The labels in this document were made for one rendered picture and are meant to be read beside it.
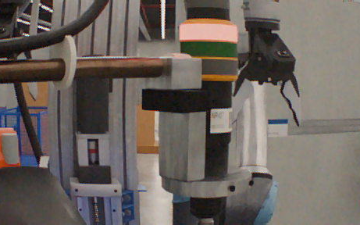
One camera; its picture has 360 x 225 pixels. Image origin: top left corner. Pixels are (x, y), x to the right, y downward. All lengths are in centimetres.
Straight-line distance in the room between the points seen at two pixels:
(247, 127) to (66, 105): 46
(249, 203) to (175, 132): 89
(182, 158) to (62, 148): 100
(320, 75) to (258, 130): 120
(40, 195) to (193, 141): 16
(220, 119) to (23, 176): 19
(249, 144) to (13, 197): 94
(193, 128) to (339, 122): 220
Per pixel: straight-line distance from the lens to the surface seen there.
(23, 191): 45
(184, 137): 37
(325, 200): 259
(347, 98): 256
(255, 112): 133
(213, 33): 38
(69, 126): 135
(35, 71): 29
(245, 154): 130
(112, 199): 130
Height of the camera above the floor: 153
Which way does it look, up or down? 5 degrees down
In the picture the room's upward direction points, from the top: 1 degrees clockwise
